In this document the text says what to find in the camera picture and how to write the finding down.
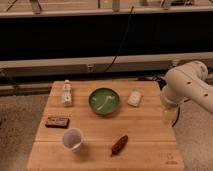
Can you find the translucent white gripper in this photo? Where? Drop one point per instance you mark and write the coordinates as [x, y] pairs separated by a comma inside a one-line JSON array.
[[169, 115]]

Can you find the green ceramic bowl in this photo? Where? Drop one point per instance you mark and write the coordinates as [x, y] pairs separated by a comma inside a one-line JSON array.
[[104, 101]]

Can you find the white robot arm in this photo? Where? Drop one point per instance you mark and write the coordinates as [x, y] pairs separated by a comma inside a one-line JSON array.
[[186, 81]]

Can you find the brown sausage toy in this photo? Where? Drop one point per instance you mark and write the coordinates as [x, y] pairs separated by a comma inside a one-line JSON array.
[[119, 145]]

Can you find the white plastic bottle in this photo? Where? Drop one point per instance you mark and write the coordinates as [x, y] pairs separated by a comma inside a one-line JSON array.
[[66, 96]]

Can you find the red black small box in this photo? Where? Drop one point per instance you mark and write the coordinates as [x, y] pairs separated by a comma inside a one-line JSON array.
[[57, 122]]

